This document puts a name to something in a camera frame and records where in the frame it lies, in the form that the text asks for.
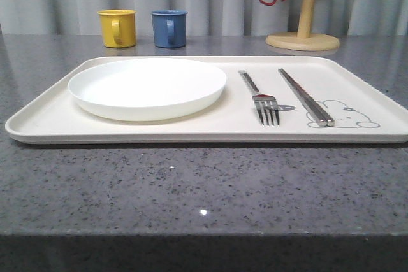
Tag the wooden mug tree stand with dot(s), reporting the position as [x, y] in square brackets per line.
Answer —
[303, 39]

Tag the silver metal fork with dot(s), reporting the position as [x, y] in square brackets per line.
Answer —
[266, 105]

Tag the cream rabbit serving tray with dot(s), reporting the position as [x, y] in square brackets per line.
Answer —
[321, 102]

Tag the grey pleated curtain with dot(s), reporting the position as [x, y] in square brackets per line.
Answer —
[208, 17]

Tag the blue enamel mug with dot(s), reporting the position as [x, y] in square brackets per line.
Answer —
[169, 28]

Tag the yellow enamel mug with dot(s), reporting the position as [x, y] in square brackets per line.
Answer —
[118, 28]

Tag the white round plate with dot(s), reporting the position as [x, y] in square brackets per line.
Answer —
[147, 89]

